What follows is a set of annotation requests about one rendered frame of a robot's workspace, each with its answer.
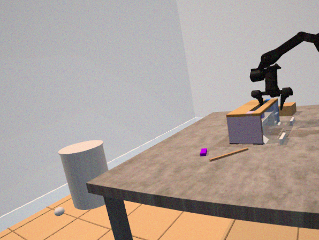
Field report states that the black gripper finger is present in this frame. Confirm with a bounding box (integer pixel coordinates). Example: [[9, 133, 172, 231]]
[[255, 96, 263, 106], [280, 94, 289, 110]]

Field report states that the brown block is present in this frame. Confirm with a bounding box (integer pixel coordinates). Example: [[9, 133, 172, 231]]
[[278, 102, 297, 116]]

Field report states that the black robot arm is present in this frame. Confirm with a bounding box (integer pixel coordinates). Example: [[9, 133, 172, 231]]
[[250, 32, 319, 82]]

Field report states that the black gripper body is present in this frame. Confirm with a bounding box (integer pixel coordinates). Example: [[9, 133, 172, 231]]
[[251, 77, 293, 98]]

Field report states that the small purple block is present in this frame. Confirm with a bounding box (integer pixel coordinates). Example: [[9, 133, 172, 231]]
[[200, 148, 207, 156]]

